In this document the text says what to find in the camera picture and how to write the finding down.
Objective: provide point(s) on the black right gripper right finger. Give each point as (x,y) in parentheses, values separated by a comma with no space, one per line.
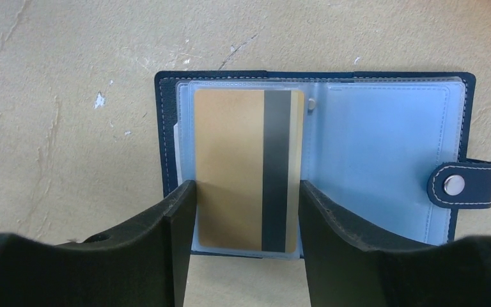
(350,261)

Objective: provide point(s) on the blue leather card holder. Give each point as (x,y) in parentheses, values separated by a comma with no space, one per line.
(391,147)

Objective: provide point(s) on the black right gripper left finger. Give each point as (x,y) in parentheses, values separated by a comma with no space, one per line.
(142,261)

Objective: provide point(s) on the gold card magnetic stripe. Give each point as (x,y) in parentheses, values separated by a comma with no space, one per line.
(247,149)

